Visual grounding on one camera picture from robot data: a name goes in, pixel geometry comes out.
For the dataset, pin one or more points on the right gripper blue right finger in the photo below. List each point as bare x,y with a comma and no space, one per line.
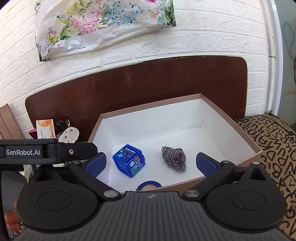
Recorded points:
206,164

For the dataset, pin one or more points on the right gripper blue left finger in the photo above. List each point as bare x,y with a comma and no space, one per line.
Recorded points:
96,164

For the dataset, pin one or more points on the blue tape roll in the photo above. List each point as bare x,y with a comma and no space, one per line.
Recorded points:
148,185

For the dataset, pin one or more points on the person's hand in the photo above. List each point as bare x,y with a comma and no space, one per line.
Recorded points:
13,221

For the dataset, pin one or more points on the red jewelry box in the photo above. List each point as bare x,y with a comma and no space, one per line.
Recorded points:
33,133

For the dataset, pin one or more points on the orange white medicine box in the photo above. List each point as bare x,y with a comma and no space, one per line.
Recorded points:
45,129

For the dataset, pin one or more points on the steel wool scrubber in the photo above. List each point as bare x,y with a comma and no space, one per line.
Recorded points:
175,158

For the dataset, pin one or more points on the blue cube box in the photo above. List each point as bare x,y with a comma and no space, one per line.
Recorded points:
129,160

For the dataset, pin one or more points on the white patterned shoe insole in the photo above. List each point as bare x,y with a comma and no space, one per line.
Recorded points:
70,135

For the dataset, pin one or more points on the dark brown headboard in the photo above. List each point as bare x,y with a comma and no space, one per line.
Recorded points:
222,79

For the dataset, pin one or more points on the floral plastic bag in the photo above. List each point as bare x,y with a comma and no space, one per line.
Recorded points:
69,27

